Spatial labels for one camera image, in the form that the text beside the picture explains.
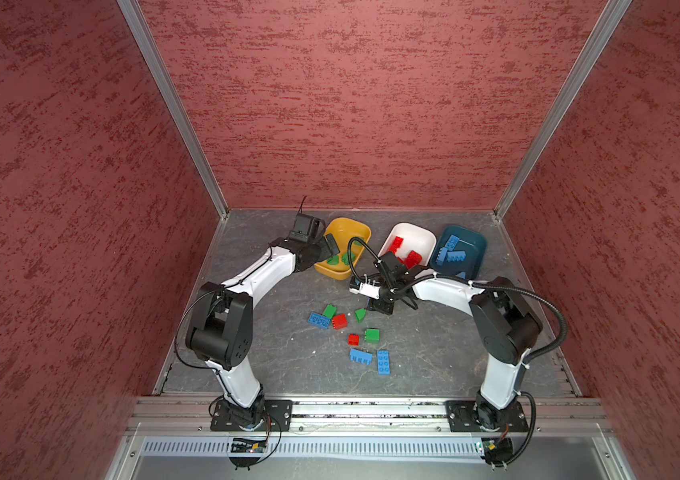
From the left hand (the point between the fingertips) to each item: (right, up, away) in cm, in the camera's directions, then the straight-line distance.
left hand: (327, 256), depth 93 cm
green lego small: (+11, -18, -2) cm, 21 cm away
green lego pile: (+1, -17, -2) cm, 17 cm away
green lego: (+1, -2, +11) cm, 11 cm away
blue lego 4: (+46, +4, +17) cm, 49 cm away
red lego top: (+30, -2, +12) cm, 33 cm away
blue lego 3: (+17, -29, -11) cm, 35 cm away
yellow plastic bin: (+5, +9, +18) cm, 21 cm away
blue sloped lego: (+45, -7, +6) cm, 46 cm away
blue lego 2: (+10, -28, -11) cm, 31 cm away
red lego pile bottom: (+4, -20, -3) cm, 21 cm away
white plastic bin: (+32, +6, +17) cm, 37 cm away
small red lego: (+8, -24, -7) cm, 26 cm away
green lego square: (+14, -23, -7) cm, 28 cm away
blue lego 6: (+40, -1, +11) cm, 41 cm away
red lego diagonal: (+25, +4, +16) cm, 30 cm away
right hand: (+14, -16, 0) cm, 21 cm away
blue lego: (-2, -20, -3) cm, 20 cm away
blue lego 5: (+45, -1, +11) cm, 47 cm away
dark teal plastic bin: (+48, +1, +15) cm, 50 cm away
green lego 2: (+6, 0, -11) cm, 13 cm away
